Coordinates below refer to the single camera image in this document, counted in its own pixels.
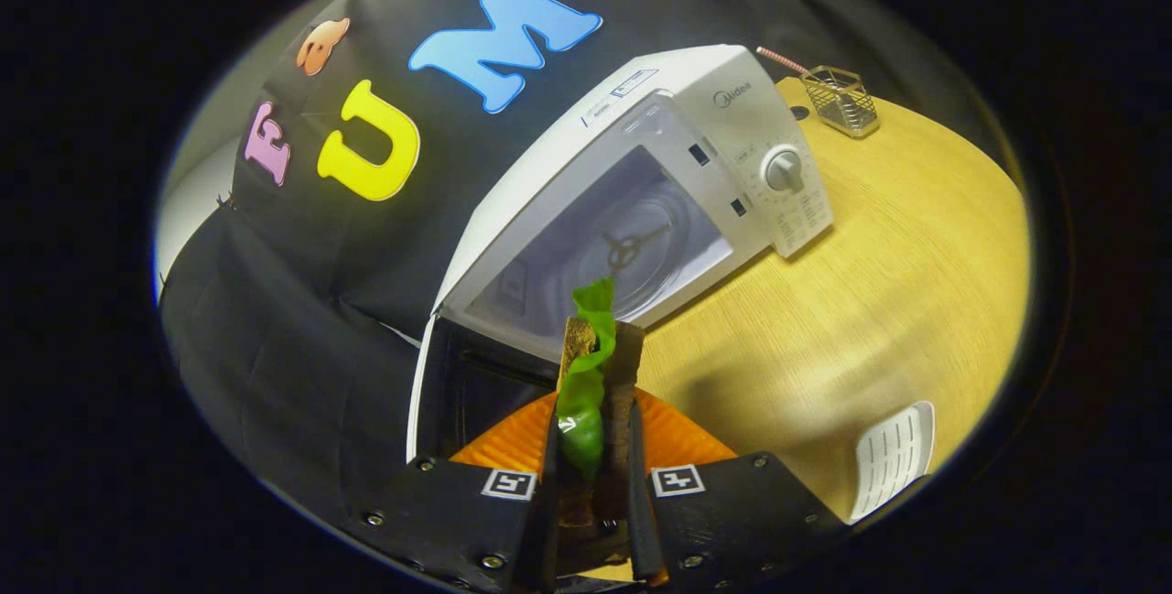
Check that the white slatted panel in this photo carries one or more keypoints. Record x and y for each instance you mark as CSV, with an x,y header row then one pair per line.
x,y
893,457

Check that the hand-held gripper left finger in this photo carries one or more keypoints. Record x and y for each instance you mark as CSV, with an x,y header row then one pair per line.
x,y
449,521

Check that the pink striped straw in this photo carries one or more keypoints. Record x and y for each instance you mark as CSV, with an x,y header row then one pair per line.
x,y
780,59

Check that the black table grommet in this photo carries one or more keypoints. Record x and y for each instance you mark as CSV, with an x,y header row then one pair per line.
x,y
799,113

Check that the toast sandwich with lettuce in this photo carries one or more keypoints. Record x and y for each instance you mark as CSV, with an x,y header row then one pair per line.
x,y
586,393

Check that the white microwave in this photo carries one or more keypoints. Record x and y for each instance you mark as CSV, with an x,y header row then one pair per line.
x,y
678,100

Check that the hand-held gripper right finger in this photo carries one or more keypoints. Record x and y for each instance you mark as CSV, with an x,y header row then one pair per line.
x,y
742,521

